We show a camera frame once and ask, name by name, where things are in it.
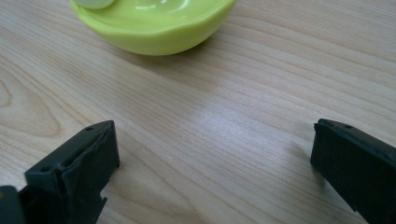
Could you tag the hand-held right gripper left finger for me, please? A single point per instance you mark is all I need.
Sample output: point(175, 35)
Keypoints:
point(74, 168)

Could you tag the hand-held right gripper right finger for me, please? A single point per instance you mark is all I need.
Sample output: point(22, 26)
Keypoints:
point(358, 168)

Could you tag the pale round object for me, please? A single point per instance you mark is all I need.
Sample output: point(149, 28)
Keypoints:
point(95, 3)

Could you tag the lime green plastic bowl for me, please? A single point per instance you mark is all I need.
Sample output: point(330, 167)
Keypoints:
point(155, 26)

